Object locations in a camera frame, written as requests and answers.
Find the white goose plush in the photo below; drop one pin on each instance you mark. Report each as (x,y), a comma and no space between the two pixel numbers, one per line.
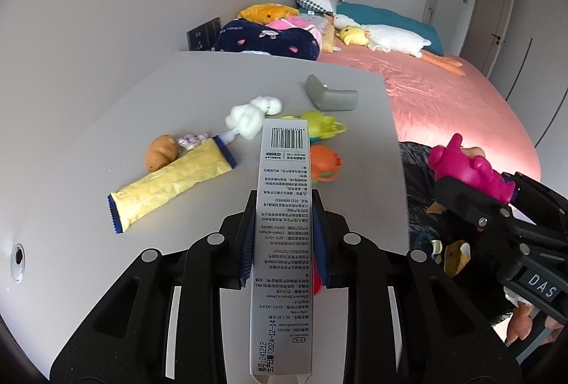
(390,38)

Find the desk cable grommet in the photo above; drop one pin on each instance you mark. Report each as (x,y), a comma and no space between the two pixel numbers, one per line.
(17,263)

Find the black trash bag bin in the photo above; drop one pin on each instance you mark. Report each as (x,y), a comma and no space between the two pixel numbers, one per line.
(429,221)

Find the red small object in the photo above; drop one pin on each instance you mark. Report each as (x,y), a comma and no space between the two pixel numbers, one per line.
(316,279)

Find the navy patterned blanket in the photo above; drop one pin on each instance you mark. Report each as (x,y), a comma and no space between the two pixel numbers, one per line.
(242,36)

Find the green plastic toy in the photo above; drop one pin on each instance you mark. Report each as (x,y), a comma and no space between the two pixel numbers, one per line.
(320,127)

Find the pink folded clothes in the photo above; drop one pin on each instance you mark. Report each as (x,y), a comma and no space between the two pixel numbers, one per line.
(319,26)

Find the magenta plastic toy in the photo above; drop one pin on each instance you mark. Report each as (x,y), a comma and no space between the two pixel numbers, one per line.
(476,171)

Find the grey corner holder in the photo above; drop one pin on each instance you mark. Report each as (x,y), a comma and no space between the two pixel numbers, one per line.
(327,99)

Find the yellow duck plush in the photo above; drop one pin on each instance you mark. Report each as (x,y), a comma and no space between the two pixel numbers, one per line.
(354,36)

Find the orange paper cone cup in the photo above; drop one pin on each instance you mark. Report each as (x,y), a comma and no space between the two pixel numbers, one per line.
(456,257)

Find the silver long carton box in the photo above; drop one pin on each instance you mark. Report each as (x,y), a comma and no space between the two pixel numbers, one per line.
(281,305)

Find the white crumpled tissue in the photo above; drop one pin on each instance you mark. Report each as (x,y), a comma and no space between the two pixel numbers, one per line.
(515,298)

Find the small purple white trinket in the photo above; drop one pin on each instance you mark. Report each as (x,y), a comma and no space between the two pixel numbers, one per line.
(191,141)

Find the dark teal paper cup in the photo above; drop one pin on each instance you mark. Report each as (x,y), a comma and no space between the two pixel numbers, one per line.
(436,250)

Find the right hand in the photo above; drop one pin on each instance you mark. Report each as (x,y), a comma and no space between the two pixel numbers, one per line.
(521,324)

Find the orange plastic toy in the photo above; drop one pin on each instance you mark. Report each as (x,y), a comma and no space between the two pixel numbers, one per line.
(325,164)

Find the black wall socket panel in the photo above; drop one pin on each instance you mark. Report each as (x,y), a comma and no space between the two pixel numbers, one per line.
(203,37)

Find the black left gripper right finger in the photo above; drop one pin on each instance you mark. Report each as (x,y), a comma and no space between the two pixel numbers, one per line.
(407,321)

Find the pink bed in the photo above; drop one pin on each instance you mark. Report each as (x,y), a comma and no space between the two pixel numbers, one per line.
(430,104)

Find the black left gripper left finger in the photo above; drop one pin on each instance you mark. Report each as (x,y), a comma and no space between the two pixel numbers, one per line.
(161,320)

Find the yellow blue snack wrapper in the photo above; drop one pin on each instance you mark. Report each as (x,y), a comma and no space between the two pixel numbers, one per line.
(134,201)

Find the brown plush toy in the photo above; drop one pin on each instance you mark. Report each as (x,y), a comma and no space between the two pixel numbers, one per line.
(161,152)

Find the orange yellow plush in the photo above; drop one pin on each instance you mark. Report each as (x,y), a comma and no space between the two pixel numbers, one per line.
(265,13)

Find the teal pillow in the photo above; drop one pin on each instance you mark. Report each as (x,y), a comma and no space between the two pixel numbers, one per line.
(367,15)

